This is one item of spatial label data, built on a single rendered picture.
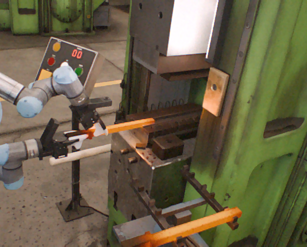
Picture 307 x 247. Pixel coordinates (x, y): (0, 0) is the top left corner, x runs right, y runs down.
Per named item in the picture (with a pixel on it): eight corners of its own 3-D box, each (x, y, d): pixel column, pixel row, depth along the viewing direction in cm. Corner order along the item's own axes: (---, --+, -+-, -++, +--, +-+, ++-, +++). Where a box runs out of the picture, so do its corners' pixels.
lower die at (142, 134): (147, 146, 158) (149, 131, 154) (125, 126, 172) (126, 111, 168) (215, 129, 180) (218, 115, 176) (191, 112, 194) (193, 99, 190)
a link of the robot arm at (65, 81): (52, 67, 129) (72, 61, 127) (66, 88, 137) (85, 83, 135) (48, 80, 124) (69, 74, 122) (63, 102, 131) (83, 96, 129)
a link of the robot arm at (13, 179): (4, 175, 142) (1, 153, 137) (28, 181, 140) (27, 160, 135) (-8, 186, 135) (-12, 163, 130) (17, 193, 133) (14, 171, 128)
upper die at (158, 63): (156, 74, 141) (159, 52, 136) (132, 58, 155) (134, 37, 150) (229, 65, 163) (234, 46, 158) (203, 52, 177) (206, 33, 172)
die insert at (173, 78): (169, 82, 152) (170, 69, 149) (159, 75, 157) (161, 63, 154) (219, 74, 168) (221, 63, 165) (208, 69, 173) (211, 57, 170)
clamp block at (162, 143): (161, 161, 150) (163, 148, 147) (151, 151, 156) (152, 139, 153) (183, 155, 156) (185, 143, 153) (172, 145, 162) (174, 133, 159)
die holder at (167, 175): (142, 241, 167) (153, 168, 145) (107, 193, 193) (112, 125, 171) (225, 206, 196) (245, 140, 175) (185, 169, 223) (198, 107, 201)
